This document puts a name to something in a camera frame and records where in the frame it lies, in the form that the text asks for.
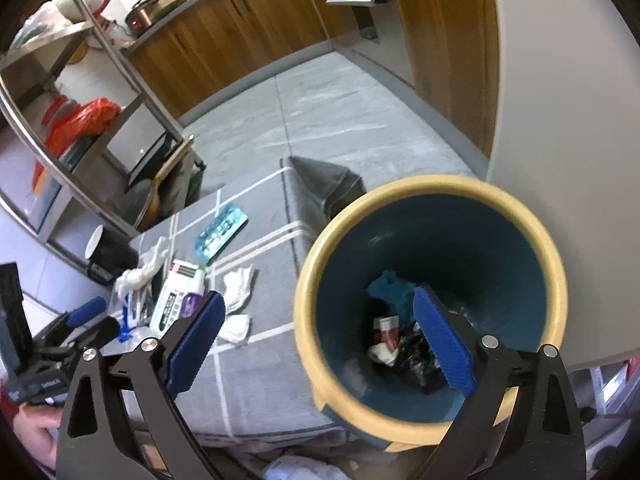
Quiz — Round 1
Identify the black white foil wrapper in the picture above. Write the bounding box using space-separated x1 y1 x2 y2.
394 322 446 394

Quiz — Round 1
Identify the blue paper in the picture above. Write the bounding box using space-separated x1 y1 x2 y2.
366 270 416 325

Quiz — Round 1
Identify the blue pill blister pack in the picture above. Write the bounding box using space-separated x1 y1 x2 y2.
194 204 248 264

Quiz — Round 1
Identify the red white carton box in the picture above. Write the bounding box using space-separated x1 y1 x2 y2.
368 315 399 366

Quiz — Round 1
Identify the person's left hand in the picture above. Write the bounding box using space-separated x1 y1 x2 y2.
13 404 63 470

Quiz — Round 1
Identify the purple tube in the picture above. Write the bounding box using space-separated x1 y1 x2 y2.
179 292 203 318

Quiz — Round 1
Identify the small white tissue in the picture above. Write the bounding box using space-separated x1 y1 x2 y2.
218 314 252 344

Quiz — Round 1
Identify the blue white plastic package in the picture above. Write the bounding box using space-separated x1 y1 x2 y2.
117 282 155 342

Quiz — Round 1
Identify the teal bin with yellow rim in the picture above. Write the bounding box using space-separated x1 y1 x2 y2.
294 176 567 451

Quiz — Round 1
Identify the grey checked floor mat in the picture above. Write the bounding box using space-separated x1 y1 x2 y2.
130 156 366 452

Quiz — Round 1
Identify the green white medicine box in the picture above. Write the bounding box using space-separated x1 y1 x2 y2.
150 259 205 336

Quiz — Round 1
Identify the flat white tissue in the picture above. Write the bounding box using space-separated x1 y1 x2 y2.
222 266 254 314

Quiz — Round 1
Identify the black mug white inside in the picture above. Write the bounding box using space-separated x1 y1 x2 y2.
85 226 139 285

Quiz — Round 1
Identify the steel shelf rack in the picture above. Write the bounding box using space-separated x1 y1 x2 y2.
1 0 206 266

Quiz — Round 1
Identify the red plastic bag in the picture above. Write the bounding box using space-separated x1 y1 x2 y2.
40 94 122 158

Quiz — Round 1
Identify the stainless steel oven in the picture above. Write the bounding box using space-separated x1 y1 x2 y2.
319 0 414 86

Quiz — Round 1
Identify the rice cooker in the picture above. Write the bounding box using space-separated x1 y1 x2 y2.
125 0 160 38

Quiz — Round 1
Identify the frying pan with wooden handle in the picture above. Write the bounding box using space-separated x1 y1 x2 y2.
116 136 194 232

